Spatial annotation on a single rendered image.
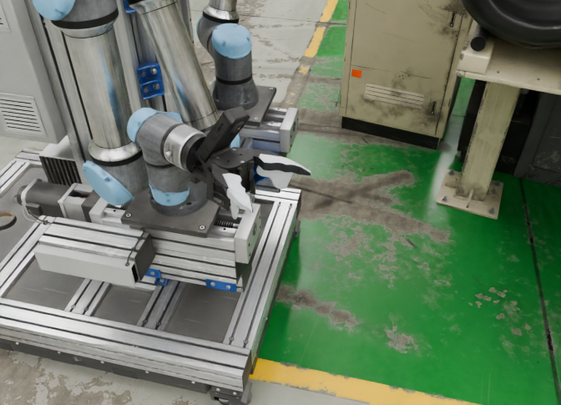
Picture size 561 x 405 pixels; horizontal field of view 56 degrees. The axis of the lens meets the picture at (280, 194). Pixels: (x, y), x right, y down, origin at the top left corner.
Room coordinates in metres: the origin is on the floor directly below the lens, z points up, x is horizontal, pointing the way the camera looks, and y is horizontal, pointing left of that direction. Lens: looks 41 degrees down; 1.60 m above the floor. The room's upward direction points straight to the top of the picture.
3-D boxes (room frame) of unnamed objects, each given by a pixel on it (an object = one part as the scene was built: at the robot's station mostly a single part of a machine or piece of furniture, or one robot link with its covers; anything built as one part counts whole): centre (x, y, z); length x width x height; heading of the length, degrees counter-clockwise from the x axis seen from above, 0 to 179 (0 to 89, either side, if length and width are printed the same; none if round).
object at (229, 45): (1.51, 0.15, 0.88); 0.13 x 0.12 x 0.14; 24
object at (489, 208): (1.87, -0.89, 0.02); 0.27 x 0.27 x 0.04; 66
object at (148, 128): (0.82, 0.23, 1.04); 0.11 x 0.08 x 0.09; 51
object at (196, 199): (1.02, 0.26, 0.77); 0.15 x 0.15 x 0.10
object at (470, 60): (1.68, -0.67, 0.84); 0.36 x 0.09 x 0.06; 156
